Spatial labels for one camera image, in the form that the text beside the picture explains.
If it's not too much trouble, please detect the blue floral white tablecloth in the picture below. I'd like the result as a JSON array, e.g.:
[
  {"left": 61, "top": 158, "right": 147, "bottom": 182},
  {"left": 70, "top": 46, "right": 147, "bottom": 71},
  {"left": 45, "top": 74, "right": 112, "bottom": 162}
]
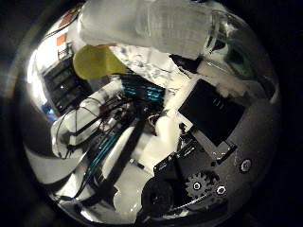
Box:
[{"left": 108, "top": 44, "right": 203, "bottom": 96}]

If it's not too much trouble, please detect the clear spray bottle black head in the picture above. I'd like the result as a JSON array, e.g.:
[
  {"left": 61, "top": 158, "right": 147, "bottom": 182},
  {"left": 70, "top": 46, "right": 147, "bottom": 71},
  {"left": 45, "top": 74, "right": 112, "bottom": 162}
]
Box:
[{"left": 77, "top": 0, "right": 222, "bottom": 61}]

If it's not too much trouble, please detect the tangle of coloured cables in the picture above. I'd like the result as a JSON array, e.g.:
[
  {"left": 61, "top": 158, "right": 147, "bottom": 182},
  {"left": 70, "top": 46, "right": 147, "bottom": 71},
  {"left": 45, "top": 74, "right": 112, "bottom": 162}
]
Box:
[{"left": 55, "top": 94, "right": 150, "bottom": 202}]

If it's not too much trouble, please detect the black storage rack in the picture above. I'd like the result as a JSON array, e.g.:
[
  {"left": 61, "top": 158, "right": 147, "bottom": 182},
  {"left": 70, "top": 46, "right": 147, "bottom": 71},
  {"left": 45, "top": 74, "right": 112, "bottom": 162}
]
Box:
[{"left": 42, "top": 58, "right": 94, "bottom": 115}]

